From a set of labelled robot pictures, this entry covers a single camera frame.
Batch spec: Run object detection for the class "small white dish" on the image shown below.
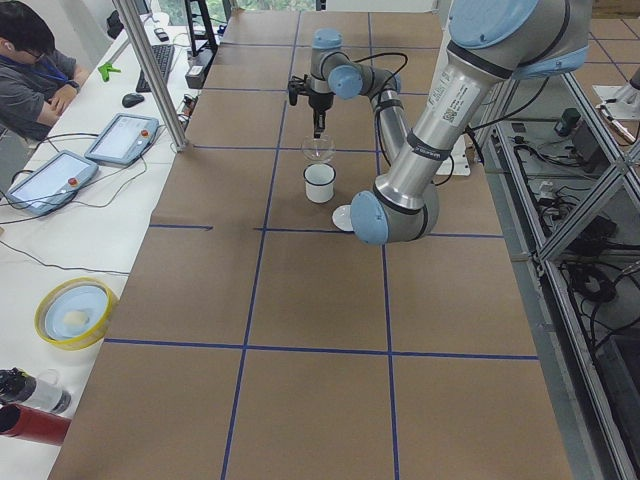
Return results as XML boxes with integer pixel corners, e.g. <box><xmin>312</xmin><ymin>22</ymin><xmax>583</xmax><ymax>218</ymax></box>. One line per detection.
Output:
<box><xmin>332</xmin><ymin>204</ymin><xmax>354</xmax><ymax>232</ymax></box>

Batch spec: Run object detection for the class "red cylinder bottle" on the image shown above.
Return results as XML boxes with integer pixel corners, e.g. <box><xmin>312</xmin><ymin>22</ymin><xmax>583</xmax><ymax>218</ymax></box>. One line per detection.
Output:
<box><xmin>1</xmin><ymin>404</ymin><xmax>71</xmax><ymax>446</ymax></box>

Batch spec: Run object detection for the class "seated person in grey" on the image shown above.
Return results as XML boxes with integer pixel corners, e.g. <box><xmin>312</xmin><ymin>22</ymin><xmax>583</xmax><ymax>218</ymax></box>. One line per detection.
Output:
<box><xmin>1</xmin><ymin>1</ymin><xmax>90</xmax><ymax>141</ymax></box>

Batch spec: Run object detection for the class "aluminium frame post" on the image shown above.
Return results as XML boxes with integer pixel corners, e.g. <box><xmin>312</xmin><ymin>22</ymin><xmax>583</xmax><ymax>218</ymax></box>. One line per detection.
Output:
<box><xmin>113</xmin><ymin>0</ymin><xmax>188</xmax><ymax>152</ymax></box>

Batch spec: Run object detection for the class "clear bottle black cap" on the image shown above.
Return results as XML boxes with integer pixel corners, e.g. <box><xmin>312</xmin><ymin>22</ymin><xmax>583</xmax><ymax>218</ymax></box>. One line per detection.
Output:
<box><xmin>1</xmin><ymin>367</ymin><xmax>71</xmax><ymax>414</ymax></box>

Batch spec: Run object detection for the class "white enamel cup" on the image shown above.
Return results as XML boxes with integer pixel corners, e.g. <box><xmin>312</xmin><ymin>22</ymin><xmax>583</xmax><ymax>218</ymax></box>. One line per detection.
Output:
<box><xmin>303</xmin><ymin>164</ymin><xmax>336</xmax><ymax>204</ymax></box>

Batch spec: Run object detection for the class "green plastic clamp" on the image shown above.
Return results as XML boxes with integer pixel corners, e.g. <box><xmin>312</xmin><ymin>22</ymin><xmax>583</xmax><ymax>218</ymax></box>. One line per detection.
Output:
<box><xmin>97</xmin><ymin>62</ymin><xmax>121</xmax><ymax>82</ymax></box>

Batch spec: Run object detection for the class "yellow rimmed bowl with lid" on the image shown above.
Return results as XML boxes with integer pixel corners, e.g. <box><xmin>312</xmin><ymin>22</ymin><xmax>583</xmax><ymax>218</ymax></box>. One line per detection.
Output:
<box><xmin>34</xmin><ymin>277</ymin><xmax>119</xmax><ymax>351</ymax></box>

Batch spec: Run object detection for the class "black keyboard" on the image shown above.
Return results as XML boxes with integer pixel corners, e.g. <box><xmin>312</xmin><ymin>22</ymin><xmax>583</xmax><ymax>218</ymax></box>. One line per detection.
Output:
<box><xmin>134</xmin><ymin>43</ymin><xmax>176</xmax><ymax>93</ymax></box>

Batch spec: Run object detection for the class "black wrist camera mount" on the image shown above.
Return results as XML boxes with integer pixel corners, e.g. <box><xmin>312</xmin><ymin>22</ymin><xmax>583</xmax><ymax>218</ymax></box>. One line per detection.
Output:
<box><xmin>287</xmin><ymin>75</ymin><xmax>309</xmax><ymax>106</ymax></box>

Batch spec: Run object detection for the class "black computer mouse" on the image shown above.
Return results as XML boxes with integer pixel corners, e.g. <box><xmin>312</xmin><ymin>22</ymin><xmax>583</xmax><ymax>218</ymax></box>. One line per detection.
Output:
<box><xmin>121</xmin><ymin>93</ymin><xmax>145</xmax><ymax>108</ymax></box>

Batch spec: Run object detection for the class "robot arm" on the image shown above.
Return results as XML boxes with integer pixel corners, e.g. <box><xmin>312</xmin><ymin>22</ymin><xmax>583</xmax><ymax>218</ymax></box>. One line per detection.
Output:
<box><xmin>289</xmin><ymin>1</ymin><xmax>592</xmax><ymax>245</ymax></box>

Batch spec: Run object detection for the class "near teach pendant tablet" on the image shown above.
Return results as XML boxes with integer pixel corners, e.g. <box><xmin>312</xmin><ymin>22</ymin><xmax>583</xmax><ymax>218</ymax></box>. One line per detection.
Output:
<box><xmin>6</xmin><ymin>150</ymin><xmax>98</xmax><ymax>216</ymax></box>

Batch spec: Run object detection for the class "clear plastic funnel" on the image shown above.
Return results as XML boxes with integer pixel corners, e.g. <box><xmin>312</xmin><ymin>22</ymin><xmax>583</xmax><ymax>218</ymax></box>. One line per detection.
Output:
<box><xmin>300</xmin><ymin>136</ymin><xmax>336</xmax><ymax>164</ymax></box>

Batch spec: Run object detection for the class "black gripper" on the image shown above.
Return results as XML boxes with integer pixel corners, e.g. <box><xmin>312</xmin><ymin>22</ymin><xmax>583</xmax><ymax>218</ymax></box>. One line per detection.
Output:
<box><xmin>308</xmin><ymin>90</ymin><xmax>333</xmax><ymax>139</ymax></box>

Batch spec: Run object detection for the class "teach pendant tablet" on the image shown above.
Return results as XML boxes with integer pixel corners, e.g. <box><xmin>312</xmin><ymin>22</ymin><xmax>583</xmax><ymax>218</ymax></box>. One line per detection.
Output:
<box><xmin>6</xmin><ymin>150</ymin><xmax>98</xmax><ymax>216</ymax></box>
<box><xmin>84</xmin><ymin>113</ymin><xmax>160</xmax><ymax>166</ymax></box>

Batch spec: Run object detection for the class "far teach pendant tablet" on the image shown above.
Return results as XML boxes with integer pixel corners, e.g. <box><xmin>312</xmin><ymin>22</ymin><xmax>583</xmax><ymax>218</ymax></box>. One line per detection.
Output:
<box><xmin>84</xmin><ymin>113</ymin><xmax>160</xmax><ymax>166</ymax></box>

